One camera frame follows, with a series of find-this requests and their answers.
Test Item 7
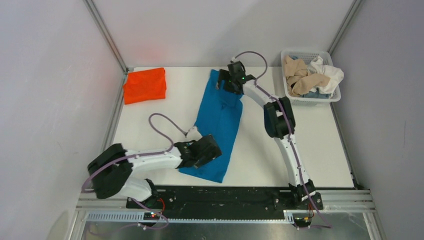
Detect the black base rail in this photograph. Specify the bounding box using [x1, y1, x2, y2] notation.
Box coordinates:
[144, 185, 324, 221]

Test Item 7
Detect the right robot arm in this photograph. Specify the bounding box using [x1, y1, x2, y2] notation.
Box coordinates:
[216, 61, 322, 211]

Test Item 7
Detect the white plastic laundry basket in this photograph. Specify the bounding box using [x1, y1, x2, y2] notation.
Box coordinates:
[281, 48, 341, 106]

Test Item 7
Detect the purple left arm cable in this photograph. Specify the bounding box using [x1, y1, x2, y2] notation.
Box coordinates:
[81, 113, 190, 230]

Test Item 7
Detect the left controller board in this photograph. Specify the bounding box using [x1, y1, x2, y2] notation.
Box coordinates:
[143, 211, 161, 222]

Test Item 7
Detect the controller board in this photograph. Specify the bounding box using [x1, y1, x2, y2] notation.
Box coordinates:
[143, 211, 161, 222]
[293, 216, 314, 230]

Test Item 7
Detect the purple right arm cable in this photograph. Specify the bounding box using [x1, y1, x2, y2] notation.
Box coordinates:
[233, 50, 332, 230]

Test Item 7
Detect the right aluminium frame post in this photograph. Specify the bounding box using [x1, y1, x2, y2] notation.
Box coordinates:
[327, 0, 365, 56]

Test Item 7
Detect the aluminium frame post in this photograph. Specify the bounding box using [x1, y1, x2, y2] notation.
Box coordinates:
[327, 0, 365, 56]
[83, 0, 129, 75]

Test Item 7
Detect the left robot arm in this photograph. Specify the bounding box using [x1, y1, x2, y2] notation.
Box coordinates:
[87, 135, 222, 208]

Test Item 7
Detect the left aluminium frame post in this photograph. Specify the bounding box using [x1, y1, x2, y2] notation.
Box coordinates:
[83, 0, 129, 75]

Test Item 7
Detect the folded orange t shirt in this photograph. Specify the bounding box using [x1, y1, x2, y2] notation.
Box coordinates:
[123, 67, 167, 105]

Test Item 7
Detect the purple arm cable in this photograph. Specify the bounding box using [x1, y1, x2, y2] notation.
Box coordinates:
[81, 113, 190, 230]
[233, 50, 332, 230]

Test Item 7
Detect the light blue t shirt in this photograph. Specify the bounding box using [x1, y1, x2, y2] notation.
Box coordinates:
[300, 88, 332, 99]

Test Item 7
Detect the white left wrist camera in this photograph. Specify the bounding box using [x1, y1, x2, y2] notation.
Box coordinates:
[185, 126, 203, 141]

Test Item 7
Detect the beige t shirt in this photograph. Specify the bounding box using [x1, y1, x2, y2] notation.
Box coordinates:
[282, 55, 330, 97]

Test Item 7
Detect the right controller board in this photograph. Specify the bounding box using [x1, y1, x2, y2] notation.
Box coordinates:
[293, 216, 314, 230]

